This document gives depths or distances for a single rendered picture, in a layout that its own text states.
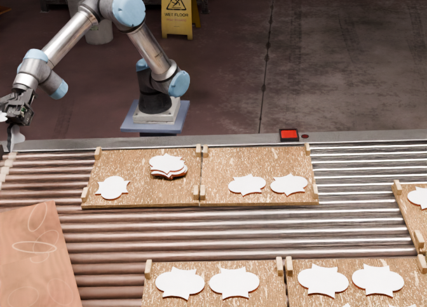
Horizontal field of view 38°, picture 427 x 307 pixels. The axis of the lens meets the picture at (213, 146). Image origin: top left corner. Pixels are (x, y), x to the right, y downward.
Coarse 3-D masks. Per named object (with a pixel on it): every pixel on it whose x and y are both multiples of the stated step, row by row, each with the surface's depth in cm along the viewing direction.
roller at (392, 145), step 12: (324, 144) 243; (336, 144) 242; (348, 144) 242; (360, 144) 242; (372, 144) 241; (384, 144) 241; (396, 144) 241; (408, 144) 241; (420, 144) 240; (12, 156) 244; (24, 156) 244; (36, 156) 244; (48, 156) 244; (60, 156) 244; (72, 156) 243; (84, 156) 243
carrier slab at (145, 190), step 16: (96, 160) 236; (112, 160) 236; (128, 160) 235; (144, 160) 235; (192, 160) 233; (96, 176) 227; (128, 176) 226; (144, 176) 226; (160, 176) 225; (192, 176) 225; (96, 192) 219; (128, 192) 218; (144, 192) 218; (160, 192) 217; (176, 192) 217; (192, 192) 216
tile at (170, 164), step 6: (156, 156) 229; (162, 156) 229; (168, 156) 229; (174, 156) 229; (150, 162) 226; (156, 162) 226; (162, 162) 226; (168, 162) 226; (174, 162) 226; (180, 162) 226; (156, 168) 223; (162, 168) 223; (168, 168) 222; (174, 168) 222; (180, 168) 222
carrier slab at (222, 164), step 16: (208, 160) 233; (224, 160) 233; (240, 160) 232; (256, 160) 232; (272, 160) 232; (288, 160) 231; (304, 160) 231; (208, 176) 224; (224, 176) 224; (240, 176) 224; (256, 176) 223; (272, 176) 223; (304, 176) 222; (208, 192) 216; (224, 192) 216; (272, 192) 215
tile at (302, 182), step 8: (288, 176) 221; (296, 176) 221; (272, 184) 217; (280, 184) 217; (288, 184) 217; (296, 184) 216; (304, 184) 216; (280, 192) 213; (288, 192) 213; (296, 192) 213; (304, 192) 213
